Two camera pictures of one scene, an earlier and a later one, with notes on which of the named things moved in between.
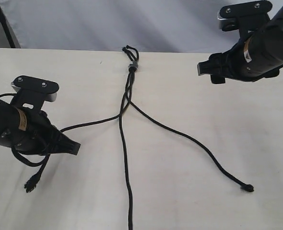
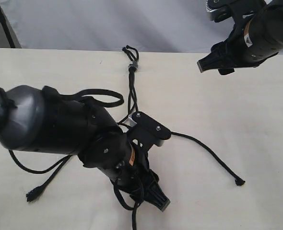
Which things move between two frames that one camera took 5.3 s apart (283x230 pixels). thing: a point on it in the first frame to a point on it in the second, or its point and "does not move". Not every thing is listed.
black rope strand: [246, 188] to [238, 181]
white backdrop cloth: [182, 26] does not move
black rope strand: [122, 144] to [133, 55]
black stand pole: [0, 15] does not move
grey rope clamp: [134, 64] does not move
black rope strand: [31, 184] to [37, 191]
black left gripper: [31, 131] to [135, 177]
